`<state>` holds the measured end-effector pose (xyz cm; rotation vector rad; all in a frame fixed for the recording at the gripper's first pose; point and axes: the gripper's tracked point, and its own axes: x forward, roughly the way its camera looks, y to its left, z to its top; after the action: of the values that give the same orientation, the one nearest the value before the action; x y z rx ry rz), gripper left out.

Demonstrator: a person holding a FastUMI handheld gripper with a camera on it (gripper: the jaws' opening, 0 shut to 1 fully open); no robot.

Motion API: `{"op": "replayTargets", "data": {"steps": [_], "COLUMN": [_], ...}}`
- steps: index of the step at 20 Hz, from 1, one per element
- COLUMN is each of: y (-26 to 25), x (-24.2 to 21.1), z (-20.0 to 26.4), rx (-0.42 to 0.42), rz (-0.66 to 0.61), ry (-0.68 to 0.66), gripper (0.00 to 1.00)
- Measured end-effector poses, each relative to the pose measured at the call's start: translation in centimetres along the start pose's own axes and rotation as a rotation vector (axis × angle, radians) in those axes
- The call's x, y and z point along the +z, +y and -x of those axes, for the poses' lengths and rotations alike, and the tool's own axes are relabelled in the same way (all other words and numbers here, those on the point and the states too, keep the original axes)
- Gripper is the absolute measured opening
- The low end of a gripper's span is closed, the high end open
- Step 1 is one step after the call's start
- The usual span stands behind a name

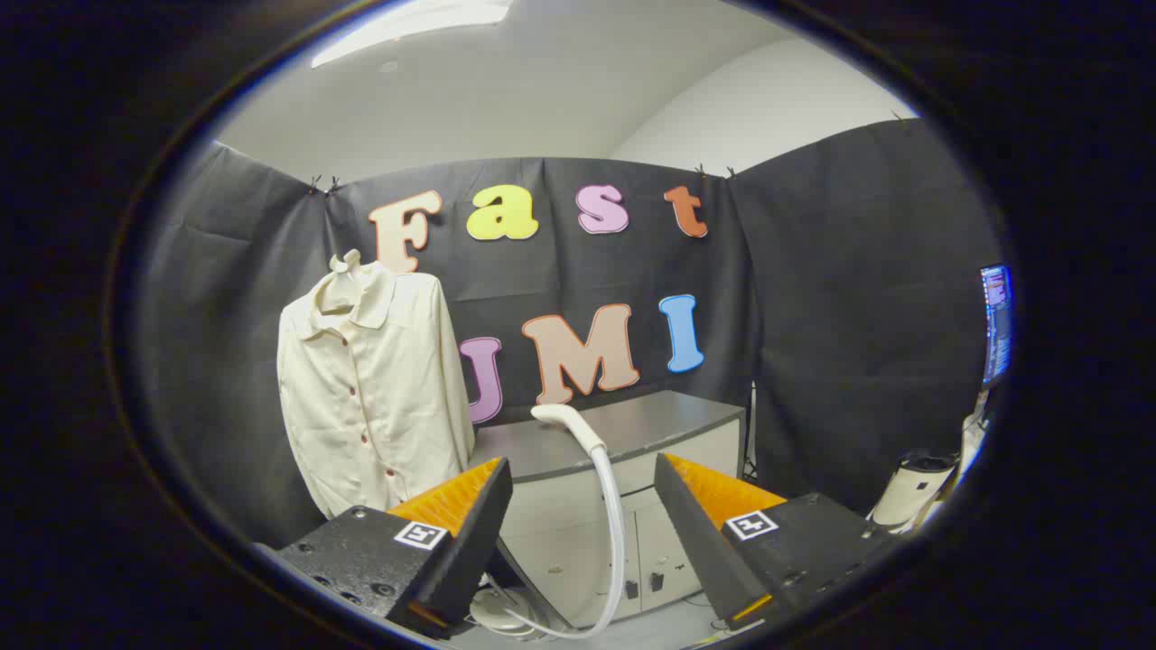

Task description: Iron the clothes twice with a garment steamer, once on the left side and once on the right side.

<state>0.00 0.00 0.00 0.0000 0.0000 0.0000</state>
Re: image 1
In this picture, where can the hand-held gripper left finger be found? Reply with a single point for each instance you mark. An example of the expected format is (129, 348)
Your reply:
(470, 551)

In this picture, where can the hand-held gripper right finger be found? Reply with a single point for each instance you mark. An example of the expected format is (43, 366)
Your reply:
(700, 542)

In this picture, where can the cream button-up shirt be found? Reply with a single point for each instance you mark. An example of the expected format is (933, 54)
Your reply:
(379, 406)

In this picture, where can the cream clothes hanger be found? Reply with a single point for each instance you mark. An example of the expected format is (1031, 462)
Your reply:
(346, 287)

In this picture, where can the white cabinet with grey top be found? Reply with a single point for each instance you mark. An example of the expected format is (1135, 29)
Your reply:
(650, 424)

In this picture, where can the white floor appliance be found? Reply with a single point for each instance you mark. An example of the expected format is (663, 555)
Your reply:
(908, 492)

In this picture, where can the computer monitor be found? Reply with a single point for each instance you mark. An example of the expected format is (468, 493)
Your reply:
(996, 325)

